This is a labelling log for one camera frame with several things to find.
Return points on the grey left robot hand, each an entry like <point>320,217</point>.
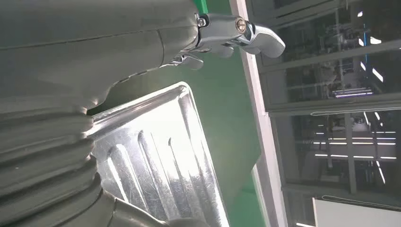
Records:
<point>78,47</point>

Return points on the electronic scale with steel tray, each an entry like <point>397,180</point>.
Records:
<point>163,141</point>

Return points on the dark green table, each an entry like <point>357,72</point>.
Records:
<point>219,100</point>

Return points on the white board panel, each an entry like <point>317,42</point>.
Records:
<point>357,214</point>

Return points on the glass partition with grey frame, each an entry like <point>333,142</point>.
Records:
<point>338,56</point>

